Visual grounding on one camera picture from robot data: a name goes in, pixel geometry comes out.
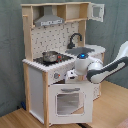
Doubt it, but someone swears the white fridge door with dispenser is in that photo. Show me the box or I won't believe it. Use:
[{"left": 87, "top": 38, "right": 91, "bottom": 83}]
[{"left": 93, "top": 54, "right": 103, "bottom": 100}]

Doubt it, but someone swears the white microwave door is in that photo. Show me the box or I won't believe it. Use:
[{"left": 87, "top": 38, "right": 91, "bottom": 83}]
[{"left": 88, "top": 3, "right": 104, "bottom": 22}]

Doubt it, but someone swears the grey toy sink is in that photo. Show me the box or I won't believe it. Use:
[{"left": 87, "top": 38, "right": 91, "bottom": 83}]
[{"left": 65, "top": 47, "right": 95, "bottom": 56}]

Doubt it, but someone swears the white oven door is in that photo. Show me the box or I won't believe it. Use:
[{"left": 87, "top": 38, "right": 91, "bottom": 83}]
[{"left": 49, "top": 82, "right": 93, "bottom": 124}]

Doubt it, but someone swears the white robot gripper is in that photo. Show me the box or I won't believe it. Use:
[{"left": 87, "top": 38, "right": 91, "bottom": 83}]
[{"left": 65, "top": 70, "right": 77, "bottom": 82}]

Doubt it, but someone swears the black toy faucet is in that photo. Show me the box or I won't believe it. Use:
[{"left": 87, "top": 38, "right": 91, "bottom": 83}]
[{"left": 67, "top": 33, "right": 82, "bottom": 49}]

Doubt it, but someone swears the grey range hood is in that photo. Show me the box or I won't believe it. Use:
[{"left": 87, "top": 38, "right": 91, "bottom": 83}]
[{"left": 35, "top": 5, "right": 64, "bottom": 27}]

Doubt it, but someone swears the wooden toy kitchen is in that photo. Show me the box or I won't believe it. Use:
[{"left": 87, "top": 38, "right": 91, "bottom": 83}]
[{"left": 22, "top": 2, "right": 105, "bottom": 127}]

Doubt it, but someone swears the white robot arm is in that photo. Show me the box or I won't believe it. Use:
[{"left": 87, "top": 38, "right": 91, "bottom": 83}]
[{"left": 66, "top": 41, "right": 128, "bottom": 84}]

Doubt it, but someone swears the silver toy pot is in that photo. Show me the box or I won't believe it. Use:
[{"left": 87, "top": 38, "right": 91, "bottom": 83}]
[{"left": 42, "top": 51, "right": 58, "bottom": 62}]

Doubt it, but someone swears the black toy stovetop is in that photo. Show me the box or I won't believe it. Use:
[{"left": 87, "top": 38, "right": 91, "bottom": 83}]
[{"left": 34, "top": 54, "right": 71, "bottom": 66}]

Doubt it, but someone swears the left red stove knob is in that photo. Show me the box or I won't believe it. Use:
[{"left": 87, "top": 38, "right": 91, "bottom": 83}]
[{"left": 54, "top": 73, "right": 60, "bottom": 79}]

